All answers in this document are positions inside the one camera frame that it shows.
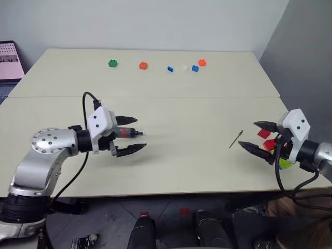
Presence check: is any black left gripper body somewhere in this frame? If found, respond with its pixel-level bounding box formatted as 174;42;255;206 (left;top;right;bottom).
98;112;120;158

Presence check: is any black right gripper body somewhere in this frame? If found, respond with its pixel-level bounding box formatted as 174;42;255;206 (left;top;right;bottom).
274;127;295;163

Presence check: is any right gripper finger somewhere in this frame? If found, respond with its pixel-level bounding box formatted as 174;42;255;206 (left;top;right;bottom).
253;120;278;133
238;141;276;165

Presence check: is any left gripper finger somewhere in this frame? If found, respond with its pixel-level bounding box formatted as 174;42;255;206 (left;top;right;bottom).
115;143;148;158
115;116;139;126

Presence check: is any grey electric screwdriver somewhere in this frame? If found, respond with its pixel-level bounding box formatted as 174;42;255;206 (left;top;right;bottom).
114;126;144;139

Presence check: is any thin metal screwdriver bit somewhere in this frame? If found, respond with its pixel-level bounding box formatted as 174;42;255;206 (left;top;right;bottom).
228;130;244;149

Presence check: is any lime green toy brick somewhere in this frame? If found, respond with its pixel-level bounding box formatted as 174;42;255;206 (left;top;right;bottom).
278;157;295;171

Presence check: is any dark rounded shape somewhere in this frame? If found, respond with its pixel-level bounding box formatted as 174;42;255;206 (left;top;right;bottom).
128;214;158;249
193;209;234;249

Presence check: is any black box with castor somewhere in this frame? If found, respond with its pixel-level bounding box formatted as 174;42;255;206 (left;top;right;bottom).
71;232;101;249

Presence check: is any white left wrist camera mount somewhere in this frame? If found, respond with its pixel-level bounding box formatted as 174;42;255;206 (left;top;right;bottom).
86;106;116;155

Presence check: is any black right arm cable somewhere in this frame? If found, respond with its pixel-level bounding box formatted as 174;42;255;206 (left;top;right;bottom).
273;142;332;209

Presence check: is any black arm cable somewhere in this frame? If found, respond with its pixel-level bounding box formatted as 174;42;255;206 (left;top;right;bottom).
273;142;332;209
50;91;102;206

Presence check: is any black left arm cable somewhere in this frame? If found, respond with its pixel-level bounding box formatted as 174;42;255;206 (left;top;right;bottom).
50;91;102;206

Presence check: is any black table bracket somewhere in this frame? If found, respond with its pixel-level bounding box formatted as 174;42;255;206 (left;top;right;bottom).
48;197;89;215

